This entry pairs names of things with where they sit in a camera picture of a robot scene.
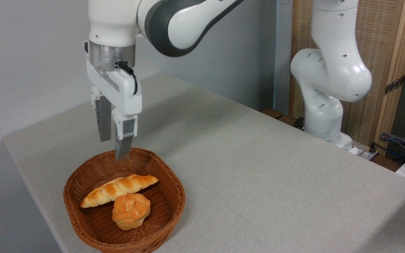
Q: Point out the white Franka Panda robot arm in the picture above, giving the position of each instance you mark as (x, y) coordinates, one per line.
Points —
(174, 24)

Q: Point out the black plug connector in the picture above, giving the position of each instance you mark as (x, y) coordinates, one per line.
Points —
(372, 150)

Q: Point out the long braided bread loaf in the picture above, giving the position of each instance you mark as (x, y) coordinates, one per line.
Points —
(118, 188)

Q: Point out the wooden woven folding screen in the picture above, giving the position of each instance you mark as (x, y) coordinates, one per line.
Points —
(385, 42)

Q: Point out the metal screen hinge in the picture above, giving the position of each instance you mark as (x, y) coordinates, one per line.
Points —
(395, 84)

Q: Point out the grey tablecloth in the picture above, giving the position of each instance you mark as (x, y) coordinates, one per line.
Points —
(258, 182)

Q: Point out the brown wicker basket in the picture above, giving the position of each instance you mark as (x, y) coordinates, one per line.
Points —
(93, 225)

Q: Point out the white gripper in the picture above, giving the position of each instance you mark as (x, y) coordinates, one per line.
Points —
(121, 95)

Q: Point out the round knotted bread roll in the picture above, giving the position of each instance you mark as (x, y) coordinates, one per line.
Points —
(131, 212)

